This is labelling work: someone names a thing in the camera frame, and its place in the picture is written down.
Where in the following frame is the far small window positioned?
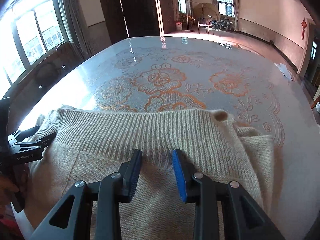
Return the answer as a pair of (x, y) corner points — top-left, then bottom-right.
(212, 0), (240, 21)

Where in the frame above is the parked bicycle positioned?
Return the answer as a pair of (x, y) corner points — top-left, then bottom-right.
(210, 18), (234, 31)

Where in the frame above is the red white bucket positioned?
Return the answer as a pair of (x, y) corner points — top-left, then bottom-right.
(175, 21), (183, 31)

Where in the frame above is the red chinese knot decoration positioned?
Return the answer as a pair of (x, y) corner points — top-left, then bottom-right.
(301, 18), (307, 40)

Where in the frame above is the person's left hand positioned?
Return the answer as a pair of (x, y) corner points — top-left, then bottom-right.
(1, 164), (29, 217)

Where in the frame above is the dark armchair with cushion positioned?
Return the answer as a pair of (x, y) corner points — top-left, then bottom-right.
(35, 42), (80, 89)

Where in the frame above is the dark wooden wardrobe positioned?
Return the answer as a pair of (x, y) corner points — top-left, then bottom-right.
(100, 0), (176, 44)

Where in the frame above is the large round bamboo basket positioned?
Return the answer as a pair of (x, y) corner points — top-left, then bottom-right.
(193, 3), (221, 21)

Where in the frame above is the beige knitted sweater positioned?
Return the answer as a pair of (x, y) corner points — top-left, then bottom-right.
(24, 107), (274, 239)

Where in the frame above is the wooden chair by wall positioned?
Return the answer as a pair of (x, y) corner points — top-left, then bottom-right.
(180, 13), (195, 29)

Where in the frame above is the large window with frame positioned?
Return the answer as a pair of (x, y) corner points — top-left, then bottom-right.
(1, 0), (69, 97)

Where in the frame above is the metal frame chair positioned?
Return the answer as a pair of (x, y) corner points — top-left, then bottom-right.
(198, 15), (214, 35)

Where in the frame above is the white paper on table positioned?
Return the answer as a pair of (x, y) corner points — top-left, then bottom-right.
(274, 63), (292, 81)

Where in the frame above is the grey window curtain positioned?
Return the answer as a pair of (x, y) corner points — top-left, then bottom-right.
(57, 0), (93, 61)

